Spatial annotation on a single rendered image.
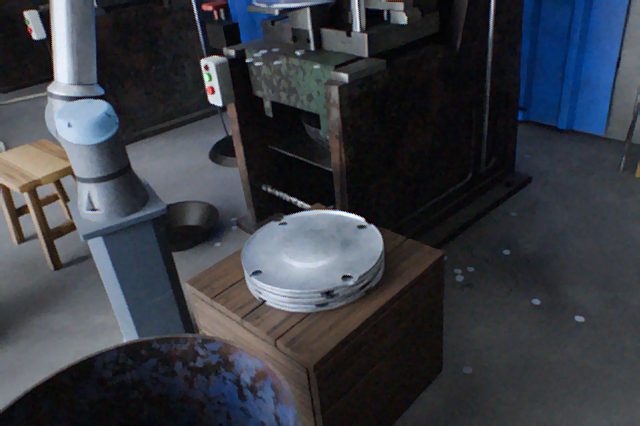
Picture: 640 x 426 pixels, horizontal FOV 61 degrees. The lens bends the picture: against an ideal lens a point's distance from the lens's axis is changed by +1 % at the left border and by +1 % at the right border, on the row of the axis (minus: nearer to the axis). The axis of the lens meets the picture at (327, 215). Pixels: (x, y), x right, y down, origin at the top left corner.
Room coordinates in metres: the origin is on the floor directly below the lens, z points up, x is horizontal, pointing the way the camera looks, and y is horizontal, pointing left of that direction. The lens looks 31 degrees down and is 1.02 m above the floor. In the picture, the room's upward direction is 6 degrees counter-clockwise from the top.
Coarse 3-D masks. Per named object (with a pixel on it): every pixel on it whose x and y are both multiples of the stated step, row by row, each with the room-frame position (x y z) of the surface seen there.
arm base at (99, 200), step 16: (112, 176) 1.06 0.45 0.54; (128, 176) 1.09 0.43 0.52; (80, 192) 1.07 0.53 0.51; (96, 192) 1.05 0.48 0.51; (112, 192) 1.05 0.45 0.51; (128, 192) 1.07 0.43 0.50; (144, 192) 1.11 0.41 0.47; (80, 208) 1.06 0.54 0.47; (96, 208) 1.05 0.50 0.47; (112, 208) 1.04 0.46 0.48; (128, 208) 1.05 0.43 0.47
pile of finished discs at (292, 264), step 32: (288, 224) 1.03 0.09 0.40; (320, 224) 1.01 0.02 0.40; (352, 224) 1.00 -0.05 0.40; (256, 256) 0.92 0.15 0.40; (288, 256) 0.90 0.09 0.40; (320, 256) 0.88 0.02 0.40; (352, 256) 0.88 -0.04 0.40; (256, 288) 0.83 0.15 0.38; (288, 288) 0.80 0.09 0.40; (320, 288) 0.79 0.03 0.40; (352, 288) 0.80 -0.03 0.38
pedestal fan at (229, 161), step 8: (224, 0) 2.40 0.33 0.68; (224, 8) 2.40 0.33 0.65; (224, 16) 2.40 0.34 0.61; (232, 136) 2.52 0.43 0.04; (216, 144) 2.44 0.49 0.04; (224, 144) 2.43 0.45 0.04; (232, 144) 2.42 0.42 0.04; (216, 152) 2.34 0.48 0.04; (224, 152) 2.33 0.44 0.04; (232, 152) 2.32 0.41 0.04; (216, 160) 2.30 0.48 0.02; (224, 160) 2.27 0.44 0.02; (232, 160) 2.25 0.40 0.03
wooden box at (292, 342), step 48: (384, 240) 0.99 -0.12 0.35; (192, 288) 0.90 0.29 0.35; (240, 288) 0.88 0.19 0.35; (384, 288) 0.83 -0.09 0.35; (432, 288) 0.89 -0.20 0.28; (240, 336) 0.80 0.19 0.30; (288, 336) 0.72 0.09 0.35; (336, 336) 0.71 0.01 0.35; (384, 336) 0.78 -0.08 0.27; (432, 336) 0.89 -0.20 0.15; (336, 384) 0.68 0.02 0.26; (384, 384) 0.77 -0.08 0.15
